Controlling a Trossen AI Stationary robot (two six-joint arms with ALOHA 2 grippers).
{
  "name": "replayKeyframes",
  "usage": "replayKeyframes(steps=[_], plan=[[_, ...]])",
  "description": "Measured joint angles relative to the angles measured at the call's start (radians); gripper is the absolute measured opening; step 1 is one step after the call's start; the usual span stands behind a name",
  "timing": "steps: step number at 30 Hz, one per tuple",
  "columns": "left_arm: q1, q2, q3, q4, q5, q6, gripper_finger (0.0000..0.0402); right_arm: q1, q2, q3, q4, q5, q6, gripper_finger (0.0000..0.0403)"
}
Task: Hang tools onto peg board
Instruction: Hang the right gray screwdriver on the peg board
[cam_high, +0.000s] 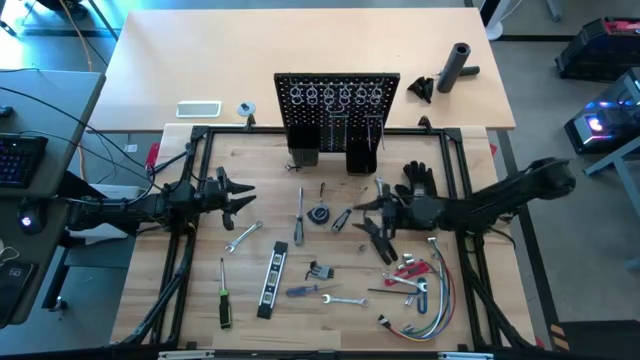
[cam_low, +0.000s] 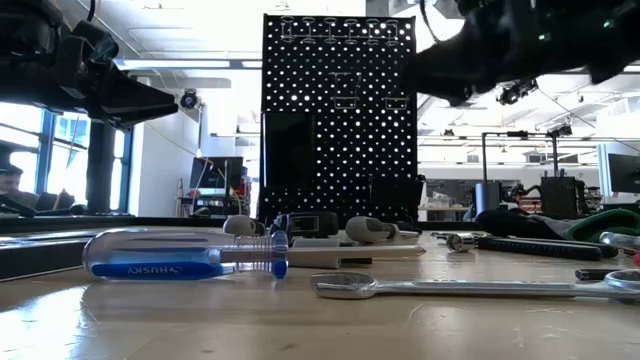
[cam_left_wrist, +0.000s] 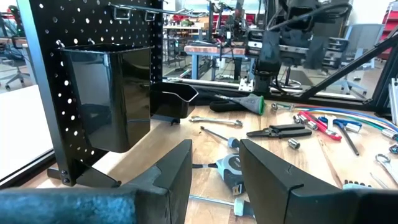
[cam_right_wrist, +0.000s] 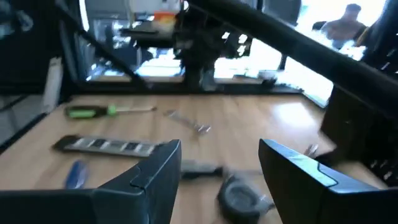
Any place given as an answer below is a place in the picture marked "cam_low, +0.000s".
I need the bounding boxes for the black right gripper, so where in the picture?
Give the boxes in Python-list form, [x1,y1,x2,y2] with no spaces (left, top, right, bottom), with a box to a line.
[404,0,617,108]

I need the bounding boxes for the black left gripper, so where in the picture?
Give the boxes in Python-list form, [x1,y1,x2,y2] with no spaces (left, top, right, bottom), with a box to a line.
[0,19,180,133]

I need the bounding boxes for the blue clear-handled screwdriver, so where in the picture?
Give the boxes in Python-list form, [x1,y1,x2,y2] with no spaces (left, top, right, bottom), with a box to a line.
[81,227,427,282]

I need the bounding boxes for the black spirit level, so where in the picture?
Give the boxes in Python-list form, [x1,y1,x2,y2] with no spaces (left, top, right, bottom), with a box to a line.
[0,230,94,283]

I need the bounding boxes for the long ceiling light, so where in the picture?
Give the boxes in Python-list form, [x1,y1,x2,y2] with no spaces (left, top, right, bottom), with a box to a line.
[112,58,264,71]

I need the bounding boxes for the black ceiling mounted device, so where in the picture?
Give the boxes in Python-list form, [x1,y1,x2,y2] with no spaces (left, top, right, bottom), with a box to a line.
[497,78,540,107]

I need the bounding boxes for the black room pillar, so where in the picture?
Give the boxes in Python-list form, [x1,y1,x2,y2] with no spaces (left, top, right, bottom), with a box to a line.
[85,119,119,215]

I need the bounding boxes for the black metal stand rig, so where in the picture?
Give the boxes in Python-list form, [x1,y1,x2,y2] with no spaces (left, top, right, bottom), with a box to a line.
[480,123,574,184]

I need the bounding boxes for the black computer monitor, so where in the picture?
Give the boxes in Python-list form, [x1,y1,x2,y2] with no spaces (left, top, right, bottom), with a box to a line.
[607,153,640,195]
[189,156,245,191]

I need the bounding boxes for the black metal pegboard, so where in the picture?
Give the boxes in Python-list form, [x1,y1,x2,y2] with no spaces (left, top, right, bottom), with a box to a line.
[259,13,419,227]

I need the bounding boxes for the dark office chair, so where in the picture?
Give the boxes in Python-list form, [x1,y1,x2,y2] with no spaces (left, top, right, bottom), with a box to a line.
[33,189,76,212]

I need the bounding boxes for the grey cylinder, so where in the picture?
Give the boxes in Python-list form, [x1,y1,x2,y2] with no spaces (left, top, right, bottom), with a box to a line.
[474,182,502,217]

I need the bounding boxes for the cluttered equipment cart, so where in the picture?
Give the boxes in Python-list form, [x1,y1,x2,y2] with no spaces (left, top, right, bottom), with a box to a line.
[175,188,252,219]

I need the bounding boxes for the small black pegboard bin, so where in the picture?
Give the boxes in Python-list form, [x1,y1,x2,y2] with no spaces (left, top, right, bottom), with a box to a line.
[369,174,426,224]

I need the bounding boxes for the person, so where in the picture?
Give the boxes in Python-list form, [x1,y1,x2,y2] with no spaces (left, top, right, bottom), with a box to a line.
[0,164,39,212]

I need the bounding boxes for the black perforated holder box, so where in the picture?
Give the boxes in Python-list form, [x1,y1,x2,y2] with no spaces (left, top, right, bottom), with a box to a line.
[541,174,579,220]

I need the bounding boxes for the black grey work glove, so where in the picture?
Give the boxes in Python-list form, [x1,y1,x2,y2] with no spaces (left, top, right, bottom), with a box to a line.
[474,207,640,243]

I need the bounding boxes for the small silver socket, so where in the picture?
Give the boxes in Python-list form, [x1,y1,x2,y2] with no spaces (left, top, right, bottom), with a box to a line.
[444,233,477,253]

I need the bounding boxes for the black round camera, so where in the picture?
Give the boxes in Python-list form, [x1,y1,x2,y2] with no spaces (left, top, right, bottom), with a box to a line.
[179,88,201,111]

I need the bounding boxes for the blue window frame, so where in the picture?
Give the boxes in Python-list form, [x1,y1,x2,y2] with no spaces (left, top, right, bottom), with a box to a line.
[0,102,135,216]

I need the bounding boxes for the black aluminium table frame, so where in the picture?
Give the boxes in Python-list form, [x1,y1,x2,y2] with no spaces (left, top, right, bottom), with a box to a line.
[0,214,481,236]

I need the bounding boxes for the wire screwdriver holder rack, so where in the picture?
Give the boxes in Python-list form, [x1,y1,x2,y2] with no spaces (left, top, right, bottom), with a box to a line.
[279,15,401,47]

